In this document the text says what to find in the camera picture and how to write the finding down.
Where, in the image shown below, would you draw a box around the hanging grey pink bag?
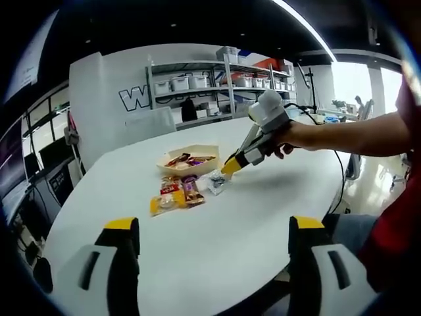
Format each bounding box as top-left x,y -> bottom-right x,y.
64,110 -> 82,147

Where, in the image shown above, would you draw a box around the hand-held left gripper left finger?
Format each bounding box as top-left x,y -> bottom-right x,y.
49,216 -> 141,316

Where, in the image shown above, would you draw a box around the small red food packet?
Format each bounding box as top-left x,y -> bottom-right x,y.
159,182 -> 184,196

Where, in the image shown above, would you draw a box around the clear black prune food packet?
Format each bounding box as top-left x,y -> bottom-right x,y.
201,169 -> 234,196

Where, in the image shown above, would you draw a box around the person's legs in jeans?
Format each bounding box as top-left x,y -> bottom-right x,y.
324,213 -> 379,261

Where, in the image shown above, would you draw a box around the black computer monitor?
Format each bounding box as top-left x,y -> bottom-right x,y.
23,151 -> 37,174
38,138 -> 66,165

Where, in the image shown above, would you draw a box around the grey metal shelving rack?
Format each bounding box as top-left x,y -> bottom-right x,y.
145,45 -> 297,126

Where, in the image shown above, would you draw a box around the linear ceiling light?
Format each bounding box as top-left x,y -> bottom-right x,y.
272,0 -> 339,63

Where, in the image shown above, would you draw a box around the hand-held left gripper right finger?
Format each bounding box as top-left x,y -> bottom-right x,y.
286,215 -> 376,316

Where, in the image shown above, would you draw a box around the frosted white panel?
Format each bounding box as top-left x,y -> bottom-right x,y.
124,107 -> 177,132

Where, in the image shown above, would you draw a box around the hanging projection screen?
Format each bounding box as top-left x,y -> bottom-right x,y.
2,9 -> 61,103

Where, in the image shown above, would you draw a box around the yellow food packet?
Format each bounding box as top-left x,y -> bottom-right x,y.
150,193 -> 187,217

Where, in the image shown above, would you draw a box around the large screen on stand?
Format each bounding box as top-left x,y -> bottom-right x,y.
0,117 -> 28,211

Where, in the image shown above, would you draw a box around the person's right hand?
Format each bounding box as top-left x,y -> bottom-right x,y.
264,120 -> 312,160

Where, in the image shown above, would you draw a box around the black camera stand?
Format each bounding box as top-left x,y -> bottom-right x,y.
295,65 -> 322,116

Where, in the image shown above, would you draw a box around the grey counter desk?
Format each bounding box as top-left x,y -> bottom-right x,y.
34,157 -> 85,207

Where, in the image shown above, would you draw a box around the black bag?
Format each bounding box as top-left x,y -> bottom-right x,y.
180,98 -> 197,122

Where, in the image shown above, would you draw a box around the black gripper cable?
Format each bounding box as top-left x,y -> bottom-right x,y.
283,102 -> 346,215

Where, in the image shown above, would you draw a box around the row of white storage bins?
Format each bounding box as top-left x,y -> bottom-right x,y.
153,45 -> 295,96

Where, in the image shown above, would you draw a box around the cream paper food container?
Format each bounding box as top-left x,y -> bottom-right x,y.
157,142 -> 220,174

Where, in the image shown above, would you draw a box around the person's red shirt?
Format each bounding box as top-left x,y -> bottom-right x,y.
358,55 -> 421,294

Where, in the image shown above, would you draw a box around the brown purple food packet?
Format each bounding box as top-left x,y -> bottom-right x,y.
182,175 -> 207,209

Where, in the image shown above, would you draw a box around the black oval pad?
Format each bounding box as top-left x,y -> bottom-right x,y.
32,257 -> 54,294

